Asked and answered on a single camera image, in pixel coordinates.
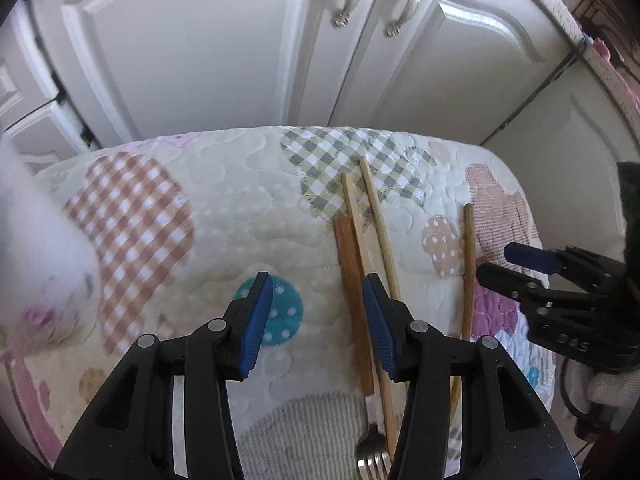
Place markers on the patchwork quilted mat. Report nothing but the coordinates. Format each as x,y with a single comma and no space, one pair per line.
182,224

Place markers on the teal rim utensil holder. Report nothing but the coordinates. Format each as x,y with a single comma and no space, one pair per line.
50,273

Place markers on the black wire rack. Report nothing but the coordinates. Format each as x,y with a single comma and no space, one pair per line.
601,20

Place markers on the tracker with green light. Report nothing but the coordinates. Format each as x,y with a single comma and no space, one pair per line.
629,177

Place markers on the lower white drawer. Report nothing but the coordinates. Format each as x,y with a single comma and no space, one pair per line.
49,135

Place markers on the metal fork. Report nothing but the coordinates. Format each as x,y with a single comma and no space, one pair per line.
372,459

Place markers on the thin tan chopstick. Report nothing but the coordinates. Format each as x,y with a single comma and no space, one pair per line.
380,228

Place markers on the white cabinet door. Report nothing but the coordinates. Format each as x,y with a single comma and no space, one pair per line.
138,69
449,68

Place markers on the white gloved right hand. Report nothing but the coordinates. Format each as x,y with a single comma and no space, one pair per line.
618,393

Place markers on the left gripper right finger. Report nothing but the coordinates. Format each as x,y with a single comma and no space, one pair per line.
507,433

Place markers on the white right cabinet door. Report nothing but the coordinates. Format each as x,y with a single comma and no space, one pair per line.
449,68

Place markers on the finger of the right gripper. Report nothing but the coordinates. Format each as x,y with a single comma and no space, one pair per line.
510,284
581,267

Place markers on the brown chopstick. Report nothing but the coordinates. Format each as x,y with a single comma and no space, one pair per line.
351,278
468,297

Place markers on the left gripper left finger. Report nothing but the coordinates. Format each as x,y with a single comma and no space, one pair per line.
126,431

